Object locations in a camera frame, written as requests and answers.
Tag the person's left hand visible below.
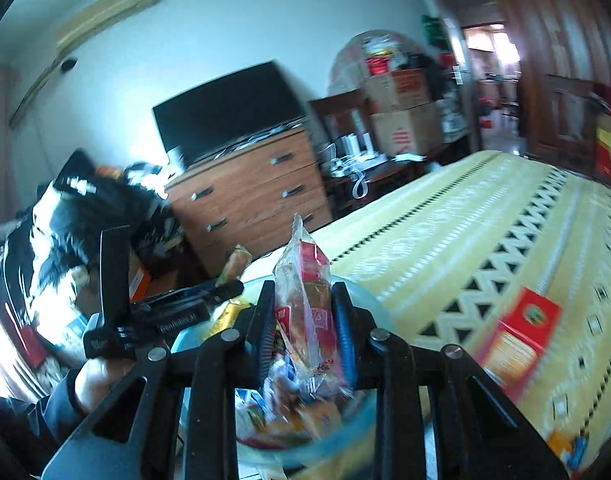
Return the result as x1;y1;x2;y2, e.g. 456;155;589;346
74;359;137;413

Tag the orange snack packet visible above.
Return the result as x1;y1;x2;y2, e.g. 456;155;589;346
218;244;252;282

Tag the wooden chest of drawers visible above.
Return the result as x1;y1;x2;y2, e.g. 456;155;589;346
164;125;335;277

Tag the pile of assorted snack packets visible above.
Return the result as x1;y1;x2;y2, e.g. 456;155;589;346
205;295;353;447

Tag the dark wooden desk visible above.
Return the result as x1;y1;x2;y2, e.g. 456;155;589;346
324;144;469;213

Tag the brown wooden door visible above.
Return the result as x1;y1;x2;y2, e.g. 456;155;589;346
483;0;611;177

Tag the beige wall pipe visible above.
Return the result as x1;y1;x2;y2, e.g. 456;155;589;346
8;66;67;127

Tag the orange and brown cardboard box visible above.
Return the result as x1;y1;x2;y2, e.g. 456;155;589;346
128;249;154;302

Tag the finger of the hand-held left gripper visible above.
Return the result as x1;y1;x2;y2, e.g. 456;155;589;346
200;280;245;307

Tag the black flat television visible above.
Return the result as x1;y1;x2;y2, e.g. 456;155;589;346
152;60;309;171

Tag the beige air conditioner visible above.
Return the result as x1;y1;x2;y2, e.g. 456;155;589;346
54;0;157;54

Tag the round floral table top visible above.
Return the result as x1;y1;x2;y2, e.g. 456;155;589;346
327;27;437;97

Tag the black and white jacket heap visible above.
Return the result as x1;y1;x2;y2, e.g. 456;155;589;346
0;149;182;388

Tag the yellow patterned bed sheet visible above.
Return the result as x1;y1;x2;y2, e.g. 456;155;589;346
245;149;611;480

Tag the red and orange upright box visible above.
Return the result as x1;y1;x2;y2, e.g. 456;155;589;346
477;286;562;402

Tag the dark wooden chair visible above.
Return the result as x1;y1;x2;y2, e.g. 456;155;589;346
308;89;377;163

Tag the clear bread packet red print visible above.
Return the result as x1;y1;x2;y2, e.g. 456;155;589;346
272;212;347;394

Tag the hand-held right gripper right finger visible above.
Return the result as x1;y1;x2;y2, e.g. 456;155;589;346
332;281;570;480

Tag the person's left forearm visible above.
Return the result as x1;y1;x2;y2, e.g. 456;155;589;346
0;377;88;468

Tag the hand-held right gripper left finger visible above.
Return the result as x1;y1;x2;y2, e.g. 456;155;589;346
40;280;277;480

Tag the glass bowl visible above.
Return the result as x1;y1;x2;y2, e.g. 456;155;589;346
170;272;402;468

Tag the white router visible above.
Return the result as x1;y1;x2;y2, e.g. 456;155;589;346
341;110;380;160

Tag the red and gold box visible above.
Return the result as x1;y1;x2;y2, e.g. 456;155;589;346
592;109;611;192

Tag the cardboard box with red print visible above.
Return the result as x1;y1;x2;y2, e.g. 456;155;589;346
362;69;432;112
369;102;445;159

